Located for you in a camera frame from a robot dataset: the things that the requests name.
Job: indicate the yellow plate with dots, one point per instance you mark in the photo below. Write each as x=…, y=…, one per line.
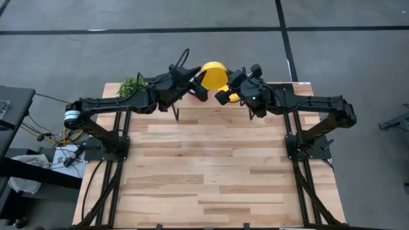
x=214, y=75

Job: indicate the dark grey desk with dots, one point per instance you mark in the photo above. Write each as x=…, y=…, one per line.
x=16, y=105

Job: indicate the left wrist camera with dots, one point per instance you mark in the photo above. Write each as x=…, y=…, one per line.
x=172, y=67

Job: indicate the green potted plant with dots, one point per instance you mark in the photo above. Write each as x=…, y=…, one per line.
x=129, y=86

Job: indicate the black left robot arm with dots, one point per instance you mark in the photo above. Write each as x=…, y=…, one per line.
x=112, y=102

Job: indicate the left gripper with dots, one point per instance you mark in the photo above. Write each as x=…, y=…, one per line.
x=183, y=80

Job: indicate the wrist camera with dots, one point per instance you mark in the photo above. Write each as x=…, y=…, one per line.
x=172, y=67
x=256, y=70

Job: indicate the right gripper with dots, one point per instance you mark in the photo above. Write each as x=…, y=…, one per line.
x=236, y=81

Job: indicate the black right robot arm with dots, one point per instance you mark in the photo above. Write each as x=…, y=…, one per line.
x=313, y=103

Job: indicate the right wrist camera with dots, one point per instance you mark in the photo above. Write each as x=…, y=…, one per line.
x=256, y=70

